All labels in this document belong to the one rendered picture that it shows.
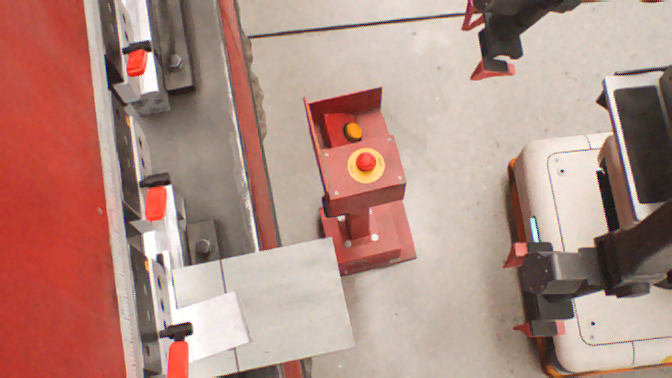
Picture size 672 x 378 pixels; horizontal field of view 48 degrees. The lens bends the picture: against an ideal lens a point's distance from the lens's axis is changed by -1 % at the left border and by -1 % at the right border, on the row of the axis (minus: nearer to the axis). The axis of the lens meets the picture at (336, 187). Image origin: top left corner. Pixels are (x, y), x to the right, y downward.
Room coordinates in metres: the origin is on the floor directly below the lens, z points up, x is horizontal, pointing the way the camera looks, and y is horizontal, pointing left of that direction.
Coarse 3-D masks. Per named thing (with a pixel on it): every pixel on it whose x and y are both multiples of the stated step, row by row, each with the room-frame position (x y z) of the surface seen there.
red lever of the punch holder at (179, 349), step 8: (168, 328) 0.14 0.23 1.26; (176, 328) 0.14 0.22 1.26; (184, 328) 0.14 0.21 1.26; (192, 328) 0.14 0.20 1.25; (160, 336) 0.14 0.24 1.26; (168, 336) 0.13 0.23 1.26; (176, 336) 0.13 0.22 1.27; (184, 336) 0.13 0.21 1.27; (176, 344) 0.12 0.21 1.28; (184, 344) 0.12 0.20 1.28; (176, 352) 0.11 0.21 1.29; (184, 352) 0.11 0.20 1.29; (168, 360) 0.10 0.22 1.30; (176, 360) 0.10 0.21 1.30; (184, 360) 0.10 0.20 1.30; (168, 368) 0.09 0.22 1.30; (176, 368) 0.09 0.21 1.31; (184, 368) 0.09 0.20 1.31; (168, 376) 0.08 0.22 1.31; (176, 376) 0.08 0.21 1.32; (184, 376) 0.08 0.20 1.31
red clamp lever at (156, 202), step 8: (152, 176) 0.34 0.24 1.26; (160, 176) 0.34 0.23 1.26; (168, 176) 0.34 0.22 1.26; (144, 184) 0.33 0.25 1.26; (152, 184) 0.33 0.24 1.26; (160, 184) 0.33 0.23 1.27; (168, 184) 0.33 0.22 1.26; (152, 192) 0.31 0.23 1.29; (160, 192) 0.31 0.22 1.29; (152, 200) 0.30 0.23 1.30; (160, 200) 0.30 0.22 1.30; (152, 208) 0.28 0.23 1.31; (160, 208) 0.28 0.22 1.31; (152, 216) 0.27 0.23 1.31; (160, 216) 0.27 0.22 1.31
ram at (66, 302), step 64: (0, 0) 0.38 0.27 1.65; (64, 0) 0.48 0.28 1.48; (0, 64) 0.31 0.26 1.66; (64, 64) 0.39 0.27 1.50; (0, 128) 0.25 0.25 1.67; (64, 128) 0.31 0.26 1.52; (0, 192) 0.19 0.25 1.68; (64, 192) 0.24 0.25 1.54; (0, 256) 0.14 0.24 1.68; (64, 256) 0.17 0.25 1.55; (0, 320) 0.10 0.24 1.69; (64, 320) 0.11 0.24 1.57
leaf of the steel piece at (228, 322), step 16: (208, 304) 0.21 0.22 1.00; (224, 304) 0.21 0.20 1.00; (240, 304) 0.21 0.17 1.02; (192, 320) 0.19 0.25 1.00; (208, 320) 0.19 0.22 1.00; (224, 320) 0.19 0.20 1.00; (240, 320) 0.18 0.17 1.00; (192, 336) 0.17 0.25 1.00; (208, 336) 0.16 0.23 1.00; (224, 336) 0.16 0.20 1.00; (240, 336) 0.16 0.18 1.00; (192, 352) 0.14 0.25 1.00; (208, 352) 0.14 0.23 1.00
